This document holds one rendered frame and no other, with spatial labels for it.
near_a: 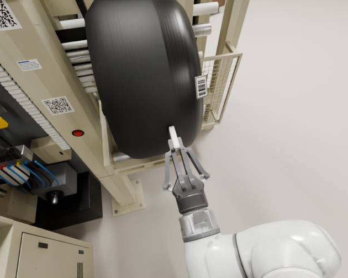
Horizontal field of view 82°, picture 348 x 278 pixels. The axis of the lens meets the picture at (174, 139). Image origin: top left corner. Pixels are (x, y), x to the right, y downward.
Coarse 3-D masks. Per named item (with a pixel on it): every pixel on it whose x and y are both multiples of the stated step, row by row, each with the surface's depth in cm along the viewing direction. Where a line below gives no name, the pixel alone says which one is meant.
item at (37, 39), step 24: (24, 0) 44; (24, 24) 45; (48, 24) 55; (0, 48) 48; (24, 48) 50; (48, 48) 51; (24, 72) 54; (48, 72) 56; (72, 72) 68; (48, 96) 62; (72, 96) 65; (72, 120) 74; (96, 120) 88; (72, 144) 85; (96, 144) 89; (96, 168) 106; (120, 192) 142
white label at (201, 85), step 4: (200, 76) 55; (204, 76) 55; (196, 80) 54; (200, 80) 55; (204, 80) 56; (196, 84) 55; (200, 84) 55; (204, 84) 56; (196, 88) 55; (200, 88) 56; (204, 88) 57; (196, 92) 55; (200, 92) 56; (204, 92) 57; (200, 96) 57; (204, 96) 57
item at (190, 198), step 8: (184, 176) 52; (176, 184) 51; (200, 184) 51; (176, 192) 50; (184, 192) 50; (192, 192) 50; (200, 192) 48; (176, 200) 50; (184, 200) 47; (192, 200) 46; (200, 200) 47; (184, 208) 47; (192, 208) 46
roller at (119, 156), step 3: (114, 153) 91; (117, 153) 91; (120, 153) 91; (123, 153) 91; (114, 156) 90; (117, 156) 90; (120, 156) 90; (123, 156) 90; (126, 156) 90; (114, 159) 90; (117, 159) 90; (120, 159) 90; (123, 159) 91; (126, 159) 92; (114, 162) 91
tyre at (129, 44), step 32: (96, 0) 57; (128, 0) 54; (160, 0) 54; (96, 32) 50; (128, 32) 50; (160, 32) 51; (192, 32) 56; (96, 64) 51; (128, 64) 49; (160, 64) 51; (192, 64) 53; (128, 96) 51; (160, 96) 53; (192, 96) 55; (128, 128) 56; (160, 128) 58; (192, 128) 62
